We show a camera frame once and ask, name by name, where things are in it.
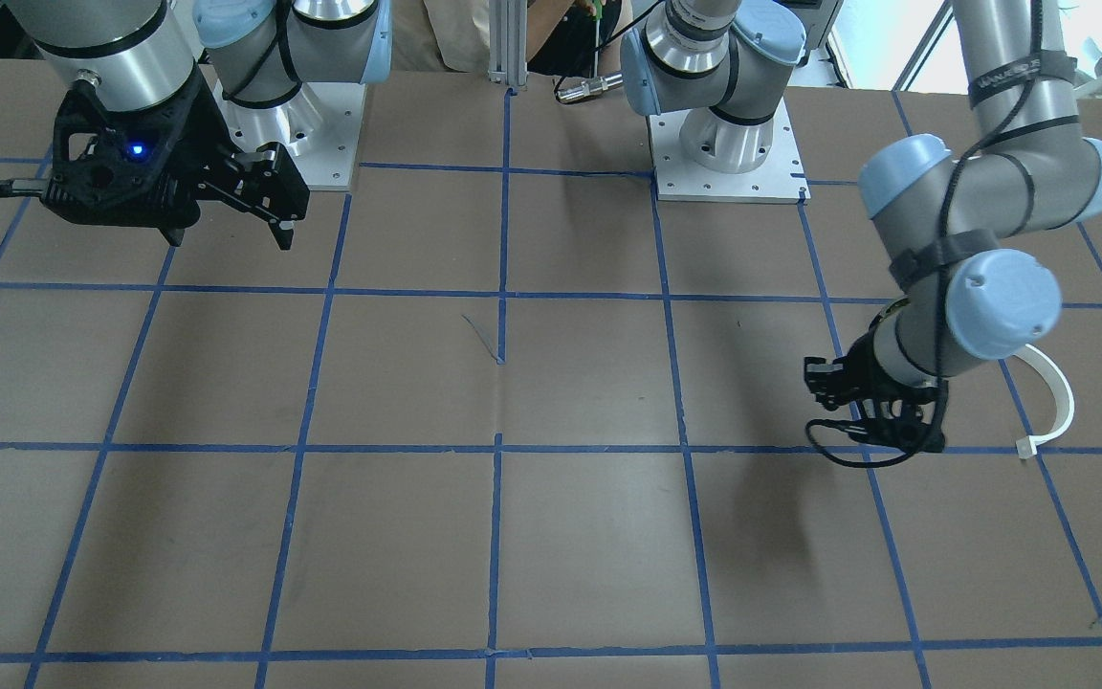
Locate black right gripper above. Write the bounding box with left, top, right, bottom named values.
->
left=40, top=67, right=311, bottom=252

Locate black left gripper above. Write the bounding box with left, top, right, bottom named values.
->
left=804, top=330, right=949, bottom=453

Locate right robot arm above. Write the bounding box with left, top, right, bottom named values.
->
left=0, top=1, right=393, bottom=252

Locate person in beige shirt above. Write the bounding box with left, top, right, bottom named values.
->
left=393, top=1, right=631, bottom=76

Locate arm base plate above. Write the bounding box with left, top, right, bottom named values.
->
left=213, top=82, right=368, bottom=192
left=647, top=100, right=812, bottom=204

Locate white curved plastic bracket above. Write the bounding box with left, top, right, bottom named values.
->
left=1015, top=344, right=1076, bottom=457

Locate aluminium frame post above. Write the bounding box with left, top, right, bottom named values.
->
left=487, top=0, right=528, bottom=91

